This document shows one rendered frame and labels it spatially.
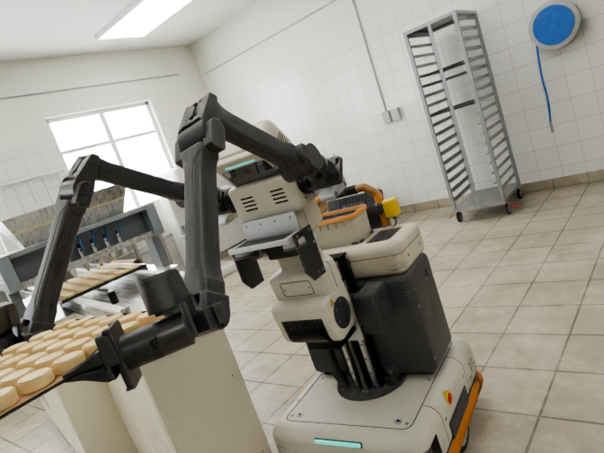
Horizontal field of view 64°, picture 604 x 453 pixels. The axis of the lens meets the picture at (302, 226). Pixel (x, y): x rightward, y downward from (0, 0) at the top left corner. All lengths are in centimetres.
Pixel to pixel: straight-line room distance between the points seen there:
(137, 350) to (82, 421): 171
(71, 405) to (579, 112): 452
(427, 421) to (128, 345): 112
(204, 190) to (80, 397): 168
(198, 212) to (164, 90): 611
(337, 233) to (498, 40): 367
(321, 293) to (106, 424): 135
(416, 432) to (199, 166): 109
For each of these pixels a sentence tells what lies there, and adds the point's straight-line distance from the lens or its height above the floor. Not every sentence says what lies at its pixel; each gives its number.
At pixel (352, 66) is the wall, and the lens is 582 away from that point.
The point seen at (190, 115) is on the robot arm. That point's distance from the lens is 107.
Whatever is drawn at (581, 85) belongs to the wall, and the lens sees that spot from 506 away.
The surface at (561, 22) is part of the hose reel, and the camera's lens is 491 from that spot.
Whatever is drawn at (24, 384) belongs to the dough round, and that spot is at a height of 103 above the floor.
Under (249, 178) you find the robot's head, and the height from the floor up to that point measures 118.
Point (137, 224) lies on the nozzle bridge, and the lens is 256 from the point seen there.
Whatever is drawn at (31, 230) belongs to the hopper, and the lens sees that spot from 242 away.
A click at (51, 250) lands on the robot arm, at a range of 136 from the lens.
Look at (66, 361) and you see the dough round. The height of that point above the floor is 103.
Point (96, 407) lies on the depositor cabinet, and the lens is 250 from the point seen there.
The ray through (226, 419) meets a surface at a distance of 197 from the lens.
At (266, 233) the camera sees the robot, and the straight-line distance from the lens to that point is 153.
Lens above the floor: 124
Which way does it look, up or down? 10 degrees down
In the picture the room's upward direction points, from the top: 19 degrees counter-clockwise
